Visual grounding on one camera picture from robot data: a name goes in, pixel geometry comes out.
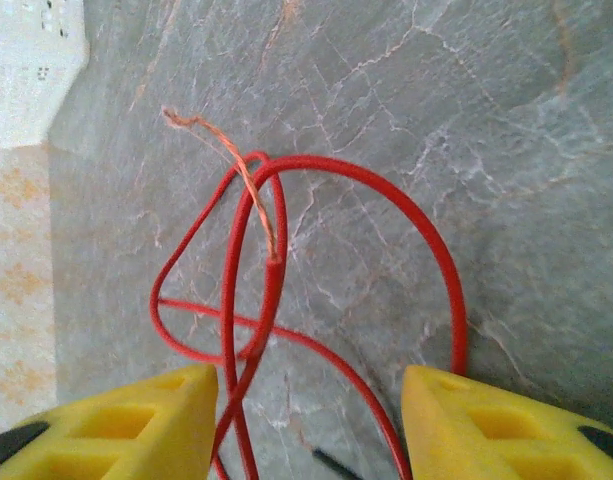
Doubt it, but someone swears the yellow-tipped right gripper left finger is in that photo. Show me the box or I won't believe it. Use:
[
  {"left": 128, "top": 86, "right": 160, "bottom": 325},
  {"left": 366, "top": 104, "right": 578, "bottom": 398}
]
[{"left": 0, "top": 363, "right": 220, "bottom": 480}]

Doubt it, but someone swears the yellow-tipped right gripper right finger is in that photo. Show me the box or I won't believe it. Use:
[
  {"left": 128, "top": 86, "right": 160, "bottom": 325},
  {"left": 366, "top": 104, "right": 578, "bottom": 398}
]
[{"left": 400, "top": 364, "right": 613, "bottom": 480}]

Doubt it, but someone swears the thin black cable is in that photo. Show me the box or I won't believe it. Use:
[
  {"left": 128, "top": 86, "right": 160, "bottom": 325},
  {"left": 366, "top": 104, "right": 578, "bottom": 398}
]
[{"left": 311, "top": 446, "right": 360, "bottom": 480}]

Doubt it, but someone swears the thin red cable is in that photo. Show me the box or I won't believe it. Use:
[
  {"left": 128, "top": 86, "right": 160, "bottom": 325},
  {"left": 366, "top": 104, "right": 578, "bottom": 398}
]
[
  {"left": 149, "top": 104, "right": 412, "bottom": 480},
  {"left": 220, "top": 153, "right": 470, "bottom": 480}
]

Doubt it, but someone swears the white plastic basket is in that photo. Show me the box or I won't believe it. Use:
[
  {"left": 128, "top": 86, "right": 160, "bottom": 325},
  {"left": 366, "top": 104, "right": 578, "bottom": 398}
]
[{"left": 0, "top": 0, "right": 91, "bottom": 150}]

